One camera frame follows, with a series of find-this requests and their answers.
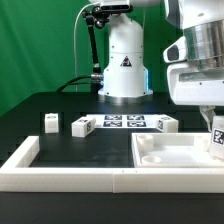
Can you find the black cable bundle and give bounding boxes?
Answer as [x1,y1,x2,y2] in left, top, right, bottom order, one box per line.
[55,74,104,94]

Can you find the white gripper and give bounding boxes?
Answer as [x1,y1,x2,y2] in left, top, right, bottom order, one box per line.
[167,62,224,132]

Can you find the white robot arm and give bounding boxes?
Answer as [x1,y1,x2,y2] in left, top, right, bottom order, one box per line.
[99,0,224,127]

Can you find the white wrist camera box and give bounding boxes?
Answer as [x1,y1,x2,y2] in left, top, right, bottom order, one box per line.
[163,36,187,63]

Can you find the overhead camera bar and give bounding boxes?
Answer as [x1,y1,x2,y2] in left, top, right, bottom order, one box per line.
[100,0,133,13]

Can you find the white cable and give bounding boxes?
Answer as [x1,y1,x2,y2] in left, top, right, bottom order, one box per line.
[73,1,101,93]

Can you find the white U-shaped obstacle fence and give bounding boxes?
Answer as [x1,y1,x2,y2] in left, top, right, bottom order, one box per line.
[0,136,224,193]

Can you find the paper sheet with AprilTags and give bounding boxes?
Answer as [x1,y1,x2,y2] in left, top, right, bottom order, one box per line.
[88,114,161,128]

